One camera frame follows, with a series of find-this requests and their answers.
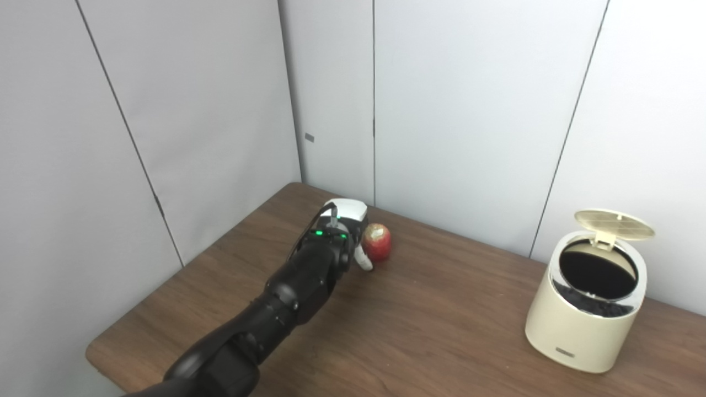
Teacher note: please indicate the round cream bin lid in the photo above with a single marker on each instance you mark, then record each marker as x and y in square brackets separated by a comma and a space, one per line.
[615, 225]

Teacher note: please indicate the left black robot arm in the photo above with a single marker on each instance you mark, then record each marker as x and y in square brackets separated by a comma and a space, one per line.
[287, 300]

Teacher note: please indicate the red apple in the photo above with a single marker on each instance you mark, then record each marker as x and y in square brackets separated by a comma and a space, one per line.
[378, 242]

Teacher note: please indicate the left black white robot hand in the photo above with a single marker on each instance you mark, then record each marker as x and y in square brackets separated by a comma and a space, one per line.
[350, 212]

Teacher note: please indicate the cream-colored desktop bin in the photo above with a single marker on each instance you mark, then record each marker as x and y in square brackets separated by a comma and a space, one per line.
[579, 336]

